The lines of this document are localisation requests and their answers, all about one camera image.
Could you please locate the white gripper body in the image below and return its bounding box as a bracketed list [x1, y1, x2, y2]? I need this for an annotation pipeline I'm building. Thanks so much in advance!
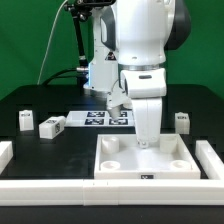
[121, 69, 166, 142]

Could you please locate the white square tabletop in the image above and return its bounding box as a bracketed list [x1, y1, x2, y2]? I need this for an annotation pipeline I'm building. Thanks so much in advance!
[94, 134, 201, 180]

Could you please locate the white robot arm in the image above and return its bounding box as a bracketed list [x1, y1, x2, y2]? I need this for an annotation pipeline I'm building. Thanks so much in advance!
[84, 0, 191, 148]

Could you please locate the white U-shaped fence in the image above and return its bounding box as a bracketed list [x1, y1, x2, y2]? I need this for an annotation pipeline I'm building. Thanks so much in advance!
[0, 139, 224, 207]

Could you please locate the white marker base plate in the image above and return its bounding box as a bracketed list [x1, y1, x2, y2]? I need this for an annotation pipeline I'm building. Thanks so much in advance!
[65, 110, 134, 127]

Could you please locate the black cable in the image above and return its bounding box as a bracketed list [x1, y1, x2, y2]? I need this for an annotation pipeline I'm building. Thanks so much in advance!
[41, 67, 89, 87]

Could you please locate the grey cable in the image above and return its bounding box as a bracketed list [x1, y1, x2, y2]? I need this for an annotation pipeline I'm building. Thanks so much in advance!
[37, 0, 69, 86]

